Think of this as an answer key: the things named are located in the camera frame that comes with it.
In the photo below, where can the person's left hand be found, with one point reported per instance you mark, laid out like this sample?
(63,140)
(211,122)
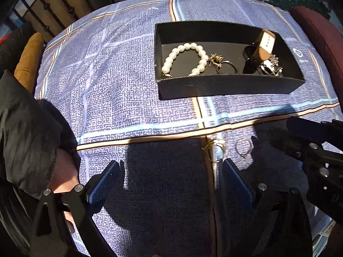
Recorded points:
(65,174)

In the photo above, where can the black iron bed frame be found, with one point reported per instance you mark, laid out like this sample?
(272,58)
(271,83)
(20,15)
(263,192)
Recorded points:
(47,5)

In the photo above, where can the person's left forearm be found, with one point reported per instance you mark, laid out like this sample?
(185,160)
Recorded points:
(26,139)

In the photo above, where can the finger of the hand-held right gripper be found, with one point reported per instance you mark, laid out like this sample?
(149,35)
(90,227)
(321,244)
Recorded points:
(289,140)
(308,128)

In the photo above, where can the mustard yellow pillow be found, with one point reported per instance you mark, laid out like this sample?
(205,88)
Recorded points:
(28,56)

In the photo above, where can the dark cloth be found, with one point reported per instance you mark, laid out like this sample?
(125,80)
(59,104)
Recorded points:
(16,40)

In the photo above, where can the blue plaid blanket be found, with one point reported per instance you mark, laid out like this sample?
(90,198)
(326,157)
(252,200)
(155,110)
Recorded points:
(120,99)

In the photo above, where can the black rectangular box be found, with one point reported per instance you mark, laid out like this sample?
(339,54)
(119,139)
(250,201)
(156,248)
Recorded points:
(214,88)

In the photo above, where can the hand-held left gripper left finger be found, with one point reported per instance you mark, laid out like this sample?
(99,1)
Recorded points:
(105,182)

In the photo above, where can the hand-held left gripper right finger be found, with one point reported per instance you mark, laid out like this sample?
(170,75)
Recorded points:
(238,184)

